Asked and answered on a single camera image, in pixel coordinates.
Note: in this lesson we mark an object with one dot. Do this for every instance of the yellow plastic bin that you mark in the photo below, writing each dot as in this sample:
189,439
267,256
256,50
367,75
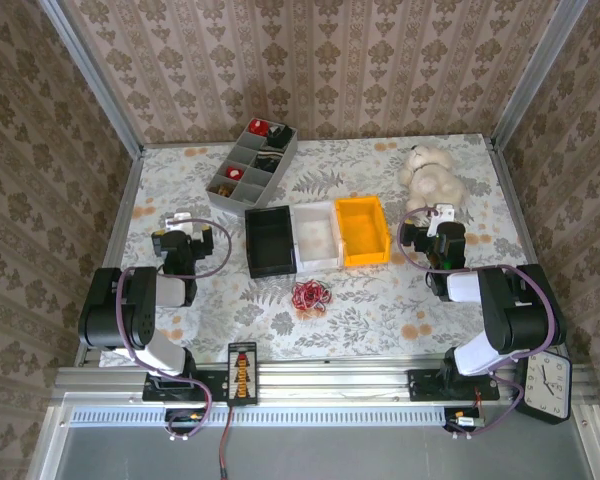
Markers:
362,230

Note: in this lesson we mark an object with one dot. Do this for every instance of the black plastic bin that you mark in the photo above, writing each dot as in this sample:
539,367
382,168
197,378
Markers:
270,240

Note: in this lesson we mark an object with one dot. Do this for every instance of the grey compartment organizer tray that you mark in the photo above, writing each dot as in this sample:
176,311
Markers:
260,177

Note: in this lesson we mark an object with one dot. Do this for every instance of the white plastic bin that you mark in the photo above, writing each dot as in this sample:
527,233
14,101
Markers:
315,235

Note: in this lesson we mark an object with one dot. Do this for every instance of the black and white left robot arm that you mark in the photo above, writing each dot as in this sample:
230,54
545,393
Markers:
110,310

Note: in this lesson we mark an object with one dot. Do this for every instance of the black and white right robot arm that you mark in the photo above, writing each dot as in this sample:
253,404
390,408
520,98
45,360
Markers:
520,310

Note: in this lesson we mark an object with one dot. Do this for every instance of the small brown item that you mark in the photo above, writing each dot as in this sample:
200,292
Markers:
224,190

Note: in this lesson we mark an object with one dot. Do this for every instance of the white teddy bear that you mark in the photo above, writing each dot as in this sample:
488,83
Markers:
430,180

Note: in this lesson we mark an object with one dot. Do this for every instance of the red and white item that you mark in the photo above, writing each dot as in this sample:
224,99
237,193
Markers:
235,172

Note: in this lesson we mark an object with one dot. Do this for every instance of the floral tablecloth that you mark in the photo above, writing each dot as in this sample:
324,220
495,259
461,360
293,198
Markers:
360,310

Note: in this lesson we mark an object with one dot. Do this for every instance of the black striped item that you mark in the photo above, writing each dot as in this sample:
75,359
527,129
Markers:
267,161

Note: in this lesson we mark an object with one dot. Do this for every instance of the red round item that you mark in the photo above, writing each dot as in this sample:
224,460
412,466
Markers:
256,126

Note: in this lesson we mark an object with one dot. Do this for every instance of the black boxy item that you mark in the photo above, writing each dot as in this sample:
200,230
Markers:
280,136

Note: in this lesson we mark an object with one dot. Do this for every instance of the black power distribution board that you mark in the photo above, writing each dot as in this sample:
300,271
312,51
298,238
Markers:
242,372

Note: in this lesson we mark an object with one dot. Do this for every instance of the black yellow power connector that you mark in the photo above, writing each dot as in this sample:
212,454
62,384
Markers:
462,421
185,419

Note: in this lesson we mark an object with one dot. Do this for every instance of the black framed white clock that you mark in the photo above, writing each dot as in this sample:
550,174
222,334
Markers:
547,385

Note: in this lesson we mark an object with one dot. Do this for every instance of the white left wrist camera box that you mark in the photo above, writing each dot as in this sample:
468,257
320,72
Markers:
182,219

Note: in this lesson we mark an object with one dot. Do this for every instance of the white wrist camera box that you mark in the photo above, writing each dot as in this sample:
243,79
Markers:
442,215
182,219

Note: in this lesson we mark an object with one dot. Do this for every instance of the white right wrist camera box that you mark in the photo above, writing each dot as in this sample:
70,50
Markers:
442,215

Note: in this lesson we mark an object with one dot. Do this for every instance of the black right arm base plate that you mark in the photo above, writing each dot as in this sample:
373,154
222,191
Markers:
430,387

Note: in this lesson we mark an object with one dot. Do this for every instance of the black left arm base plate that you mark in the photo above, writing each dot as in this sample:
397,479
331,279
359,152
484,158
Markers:
175,392

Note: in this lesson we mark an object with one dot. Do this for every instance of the aluminium mounting rail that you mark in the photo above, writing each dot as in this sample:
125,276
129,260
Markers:
330,382

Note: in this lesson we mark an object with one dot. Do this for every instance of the aluminium frame post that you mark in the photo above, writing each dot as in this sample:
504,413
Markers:
92,75
535,75

